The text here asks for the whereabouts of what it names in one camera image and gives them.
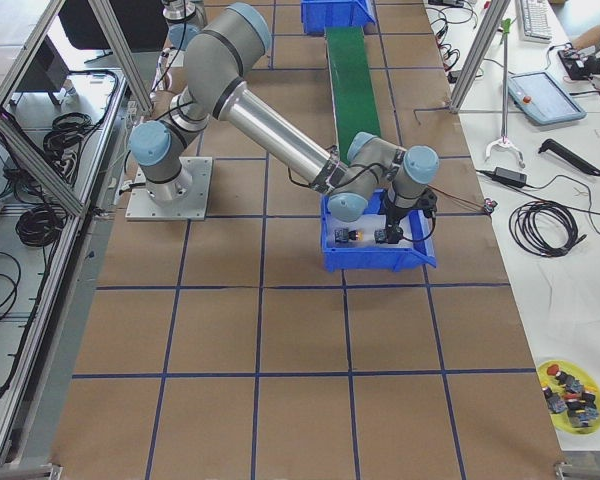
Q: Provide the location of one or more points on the white keyboard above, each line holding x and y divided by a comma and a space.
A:
533, 21

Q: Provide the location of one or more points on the reacher grabber tool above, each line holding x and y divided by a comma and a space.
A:
503, 142

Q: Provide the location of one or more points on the yellow push button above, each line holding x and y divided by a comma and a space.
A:
345, 235

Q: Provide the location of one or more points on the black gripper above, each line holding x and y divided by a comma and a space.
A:
396, 212

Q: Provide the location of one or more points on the black handle tool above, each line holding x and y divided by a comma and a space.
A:
573, 159

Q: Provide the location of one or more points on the green conveyor belt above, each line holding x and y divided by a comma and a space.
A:
352, 90

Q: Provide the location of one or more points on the teach pendant tablet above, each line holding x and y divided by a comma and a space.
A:
541, 98

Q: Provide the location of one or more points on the yellow plate of buttons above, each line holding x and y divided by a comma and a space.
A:
571, 395

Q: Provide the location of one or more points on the aluminium frame post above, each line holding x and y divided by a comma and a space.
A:
484, 37

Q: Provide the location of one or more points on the black power adapter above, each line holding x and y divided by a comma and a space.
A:
509, 177

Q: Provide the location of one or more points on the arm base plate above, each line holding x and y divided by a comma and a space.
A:
184, 198

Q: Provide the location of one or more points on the white foam pad destination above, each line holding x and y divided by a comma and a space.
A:
365, 227

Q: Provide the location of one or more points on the blue source bin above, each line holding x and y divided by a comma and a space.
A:
318, 15

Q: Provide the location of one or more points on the blue destination bin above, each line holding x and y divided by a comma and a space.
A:
415, 226

